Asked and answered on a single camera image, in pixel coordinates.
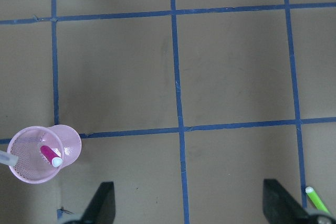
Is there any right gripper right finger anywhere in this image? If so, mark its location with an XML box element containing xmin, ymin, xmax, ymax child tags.
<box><xmin>262</xmin><ymin>179</ymin><xmax>335</xmax><ymax>223</ymax></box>

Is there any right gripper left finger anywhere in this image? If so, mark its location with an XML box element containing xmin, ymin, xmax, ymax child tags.
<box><xmin>60</xmin><ymin>182</ymin><xmax>116</xmax><ymax>223</ymax></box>

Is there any pink pen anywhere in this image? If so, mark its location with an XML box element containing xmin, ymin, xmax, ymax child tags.
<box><xmin>40</xmin><ymin>145</ymin><xmax>63</xmax><ymax>168</ymax></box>

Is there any purple pen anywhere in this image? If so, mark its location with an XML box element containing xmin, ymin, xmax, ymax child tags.
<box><xmin>0</xmin><ymin>151</ymin><xmax>18</xmax><ymax>167</ymax></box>

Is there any pink mesh cup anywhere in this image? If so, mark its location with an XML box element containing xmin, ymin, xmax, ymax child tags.
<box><xmin>7</xmin><ymin>125</ymin><xmax>82</xmax><ymax>184</ymax></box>

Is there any green pen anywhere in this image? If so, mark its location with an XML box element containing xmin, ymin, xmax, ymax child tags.
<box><xmin>305</xmin><ymin>186</ymin><xmax>330</xmax><ymax>214</ymax></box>

